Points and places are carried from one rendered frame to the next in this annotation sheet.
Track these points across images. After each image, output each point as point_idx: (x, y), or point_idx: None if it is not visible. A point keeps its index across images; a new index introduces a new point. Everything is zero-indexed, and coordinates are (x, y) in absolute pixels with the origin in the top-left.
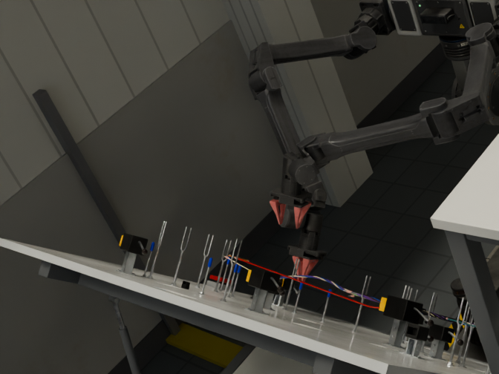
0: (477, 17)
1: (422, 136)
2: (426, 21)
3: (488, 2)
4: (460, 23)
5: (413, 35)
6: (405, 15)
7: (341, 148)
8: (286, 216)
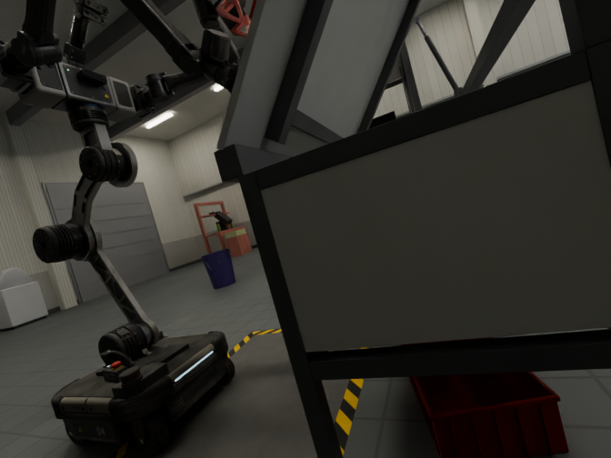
0: (117, 93)
1: (236, 53)
2: (90, 74)
3: (125, 84)
4: (105, 94)
5: (59, 93)
6: (49, 74)
7: (220, 20)
8: (224, 33)
